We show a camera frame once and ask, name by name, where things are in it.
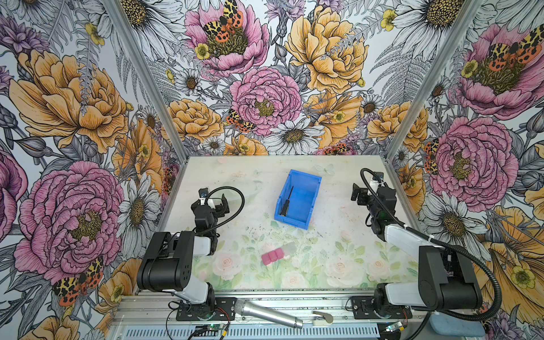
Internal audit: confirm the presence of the black handled screwdriver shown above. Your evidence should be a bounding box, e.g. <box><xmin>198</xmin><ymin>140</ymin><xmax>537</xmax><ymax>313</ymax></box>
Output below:
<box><xmin>280</xmin><ymin>187</ymin><xmax>293</xmax><ymax>217</ymax></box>

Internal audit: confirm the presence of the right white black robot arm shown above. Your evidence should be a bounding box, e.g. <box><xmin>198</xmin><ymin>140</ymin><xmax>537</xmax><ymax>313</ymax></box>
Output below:
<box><xmin>351</xmin><ymin>168</ymin><xmax>483</xmax><ymax>317</ymax></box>

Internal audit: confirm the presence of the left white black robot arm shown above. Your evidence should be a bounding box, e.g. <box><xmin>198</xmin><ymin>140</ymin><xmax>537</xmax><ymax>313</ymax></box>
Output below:
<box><xmin>137</xmin><ymin>188</ymin><xmax>229</xmax><ymax>320</ymax></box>

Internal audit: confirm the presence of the blue plastic bin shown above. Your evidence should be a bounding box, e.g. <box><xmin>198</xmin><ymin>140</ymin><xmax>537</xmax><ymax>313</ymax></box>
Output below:
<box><xmin>274</xmin><ymin>169</ymin><xmax>322</xmax><ymax>230</ymax></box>

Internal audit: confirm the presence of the pink translucent block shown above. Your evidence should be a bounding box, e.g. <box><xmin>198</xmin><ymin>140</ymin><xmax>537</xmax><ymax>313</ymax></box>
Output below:
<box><xmin>262</xmin><ymin>242</ymin><xmax>297</xmax><ymax>266</ymax></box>

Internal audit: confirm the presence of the left green circuit board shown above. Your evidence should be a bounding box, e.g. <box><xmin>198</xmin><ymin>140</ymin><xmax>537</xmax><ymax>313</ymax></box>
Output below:
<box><xmin>194</xmin><ymin>324</ymin><xmax>229</xmax><ymax>337</ymax></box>

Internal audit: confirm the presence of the green circuit board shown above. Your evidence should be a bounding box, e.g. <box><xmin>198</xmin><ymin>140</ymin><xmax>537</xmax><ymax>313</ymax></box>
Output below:
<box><xmin>194</xmin><ymin>324</ymin><xmax>229</xmax><ymax>337</ymax></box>
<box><xmin>384</xmin><ymin>321</ymin><xmax>405</xmax><ymax>332</ymax></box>

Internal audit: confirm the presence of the right green circuit board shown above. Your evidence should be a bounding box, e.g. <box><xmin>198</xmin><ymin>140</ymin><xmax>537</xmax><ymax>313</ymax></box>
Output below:
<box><xmin>384</xmin><ymin>321</ymin><xmax>405</xmax><ymax>332</ymax></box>

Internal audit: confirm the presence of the blue grey cushion pad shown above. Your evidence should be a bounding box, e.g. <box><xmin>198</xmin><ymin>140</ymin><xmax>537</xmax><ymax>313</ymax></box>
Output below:
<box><xmin>429</xmin><ymin>314</ymin><xmax>485</xmax><ymax>337</ymax></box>

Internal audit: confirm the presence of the left black corrugated cable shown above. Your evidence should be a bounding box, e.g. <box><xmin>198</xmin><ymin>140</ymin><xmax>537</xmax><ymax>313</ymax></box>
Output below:
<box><xmin>197</xmin><ymin>186</ymin><xmax>246</xmax><ymax>235</ymax></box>

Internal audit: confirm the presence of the black corrugated cable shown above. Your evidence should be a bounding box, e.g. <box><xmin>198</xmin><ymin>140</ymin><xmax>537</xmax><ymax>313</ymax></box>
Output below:
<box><xmin>360</xmin><ymin>167</ymin><xmax>503</xmax><ymax>322</ymax></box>
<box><xmin>197</xmin><ymin>186</ymin><xmax>246</xmax><ymax>235</ymax></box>

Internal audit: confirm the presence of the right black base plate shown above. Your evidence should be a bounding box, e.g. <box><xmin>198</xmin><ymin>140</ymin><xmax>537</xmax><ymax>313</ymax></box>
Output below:
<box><xmin>349</xmin><ymin>296</ymin><xmax>413</xmax><ymax>320</ymax></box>

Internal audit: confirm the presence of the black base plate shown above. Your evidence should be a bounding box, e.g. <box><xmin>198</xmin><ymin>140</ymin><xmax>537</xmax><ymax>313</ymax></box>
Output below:
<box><xmin>175</xmin><ymin>297</ymin><xmax>237</xmax><ymax>322</ymax></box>
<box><xmin>349</xmin><ymin>296</ymin><xmax>413</xmax><ymax>320</ymax></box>

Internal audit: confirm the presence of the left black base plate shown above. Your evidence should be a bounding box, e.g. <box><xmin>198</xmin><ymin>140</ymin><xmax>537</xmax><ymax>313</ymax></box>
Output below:
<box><xmin>175</xmin><ymin>297</ymin><xmax>237</xmax><ymax>322</ymax></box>

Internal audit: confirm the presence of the right black corrugated cable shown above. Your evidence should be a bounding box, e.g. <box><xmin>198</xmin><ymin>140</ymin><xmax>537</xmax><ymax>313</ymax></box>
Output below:
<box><xmin>360</xmin><ymin>167</ymin><xmax>503</xmax><ymax>322</ymax></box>

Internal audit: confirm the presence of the beige latch handle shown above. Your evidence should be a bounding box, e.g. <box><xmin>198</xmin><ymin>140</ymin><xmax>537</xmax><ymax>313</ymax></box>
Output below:
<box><xmin>313</xmin><ymin>310</ymin><xmax>334</xmax><ymax>327</ymax></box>

